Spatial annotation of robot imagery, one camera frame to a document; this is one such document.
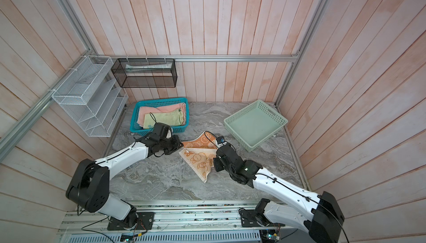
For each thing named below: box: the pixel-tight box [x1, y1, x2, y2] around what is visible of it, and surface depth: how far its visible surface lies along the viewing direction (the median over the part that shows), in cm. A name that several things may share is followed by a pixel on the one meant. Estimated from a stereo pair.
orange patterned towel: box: [178, 130, 218, 184], surface depth 92 cm
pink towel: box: [137, 102, 187, 127], surface depth 111 cm
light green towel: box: [143, 108, 185, 129], surface depth 106 cm
